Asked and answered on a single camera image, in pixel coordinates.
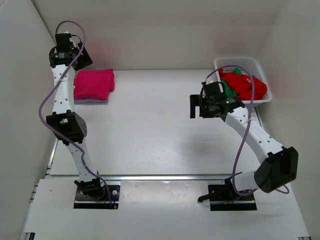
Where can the white plastic basket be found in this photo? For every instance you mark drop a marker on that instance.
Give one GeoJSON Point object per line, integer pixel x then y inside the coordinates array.
{"type": "Point", "coordinates": [247, 65]}

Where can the green cloth in basket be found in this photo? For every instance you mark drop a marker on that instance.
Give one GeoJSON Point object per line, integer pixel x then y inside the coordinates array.
{"type": "Point", "coordinates": [229, 92]}

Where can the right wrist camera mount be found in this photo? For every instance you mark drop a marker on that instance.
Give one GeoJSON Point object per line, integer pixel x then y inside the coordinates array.
{"type": "Point", "coordinates": [207, 82]}

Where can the pink t-shirt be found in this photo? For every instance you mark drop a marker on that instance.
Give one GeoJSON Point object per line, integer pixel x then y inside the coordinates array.
{"type": "Point", "coordinates": [94, 84]}

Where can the red cloth in basket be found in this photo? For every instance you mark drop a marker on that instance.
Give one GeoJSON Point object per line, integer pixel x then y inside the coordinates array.
{"type": "Point", "coordinates": [242, 84]}

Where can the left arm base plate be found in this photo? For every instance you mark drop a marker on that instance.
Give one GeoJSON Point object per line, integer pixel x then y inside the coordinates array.
{"type": "Point", "coordinates": [101, 200]}

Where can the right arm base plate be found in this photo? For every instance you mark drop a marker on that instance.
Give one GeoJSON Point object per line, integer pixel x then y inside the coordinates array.
{"type": "Point", "coordinates": [223, 199]}

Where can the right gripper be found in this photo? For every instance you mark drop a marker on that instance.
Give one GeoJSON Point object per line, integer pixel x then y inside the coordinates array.
{"type": "Point", "coordinates": [198, 101]}

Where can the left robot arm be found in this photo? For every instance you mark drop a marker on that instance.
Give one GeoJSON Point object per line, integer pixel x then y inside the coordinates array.
{"type": "Point", "coordinates": [69, 127]}

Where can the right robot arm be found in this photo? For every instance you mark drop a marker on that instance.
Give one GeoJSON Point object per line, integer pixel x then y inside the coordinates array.
{"type": "Point", "coordinates": [278, 164]}

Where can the folded lilac t-shirt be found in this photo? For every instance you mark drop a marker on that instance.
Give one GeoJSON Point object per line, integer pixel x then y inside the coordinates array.
{"type": "Point", "coordinates": [89, 101]}

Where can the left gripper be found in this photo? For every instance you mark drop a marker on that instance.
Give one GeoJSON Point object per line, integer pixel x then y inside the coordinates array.
{"type": "Point", "coordinates": [85, 60]}

